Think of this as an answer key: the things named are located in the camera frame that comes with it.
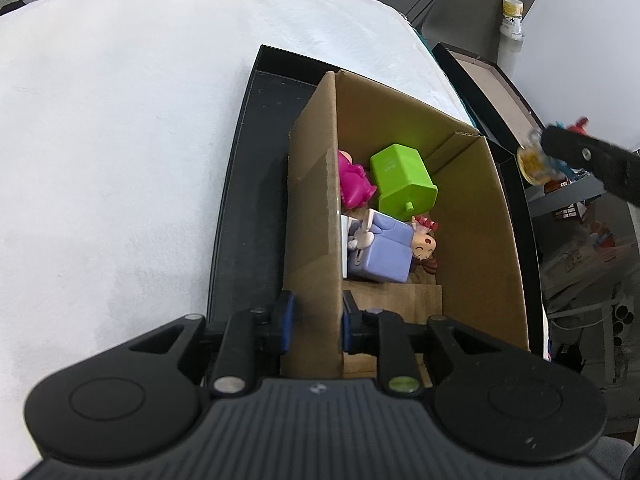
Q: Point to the brown cardboard box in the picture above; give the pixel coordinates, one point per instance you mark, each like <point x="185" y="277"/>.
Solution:
<point x="312" y="200"/>

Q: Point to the brown-haired doll figure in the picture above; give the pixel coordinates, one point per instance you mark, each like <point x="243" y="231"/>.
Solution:
<point x="425" y="247"/>

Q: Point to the white yellow bottle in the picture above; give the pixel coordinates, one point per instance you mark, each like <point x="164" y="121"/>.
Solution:
<point x="512" y="20"/>

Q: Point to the grey desk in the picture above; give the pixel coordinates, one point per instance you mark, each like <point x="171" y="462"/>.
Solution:
<point x="565" y="195"/>

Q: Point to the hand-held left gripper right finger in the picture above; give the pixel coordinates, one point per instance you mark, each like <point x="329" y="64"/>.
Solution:
<point x="348" y="330"/>

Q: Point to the black shallow tray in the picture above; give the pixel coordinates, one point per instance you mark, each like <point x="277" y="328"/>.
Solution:
<point x="250" y="200"/>

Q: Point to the white charger plug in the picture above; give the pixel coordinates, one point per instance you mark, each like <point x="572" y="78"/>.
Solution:
<point x="345" y="245"/>

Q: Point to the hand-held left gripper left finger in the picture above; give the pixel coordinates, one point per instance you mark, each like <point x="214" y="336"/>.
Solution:
<point x="286" y="322"/>

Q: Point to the green plastic block toy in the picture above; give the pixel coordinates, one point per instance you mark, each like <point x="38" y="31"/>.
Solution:
<point x="402" y="180"/>

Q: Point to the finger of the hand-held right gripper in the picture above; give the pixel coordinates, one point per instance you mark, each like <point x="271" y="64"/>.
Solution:
<point x="595" y="157"/>

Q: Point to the purple box figure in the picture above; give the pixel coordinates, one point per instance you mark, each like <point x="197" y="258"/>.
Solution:
<point x="382" y="252"/>

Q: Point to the pink dinosaur toy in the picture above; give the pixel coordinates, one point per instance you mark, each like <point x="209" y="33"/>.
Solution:
<point x="352" y="182"/>

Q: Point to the black frame with brown backing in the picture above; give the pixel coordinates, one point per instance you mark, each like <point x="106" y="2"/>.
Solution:
<point x="492" y="95"/>

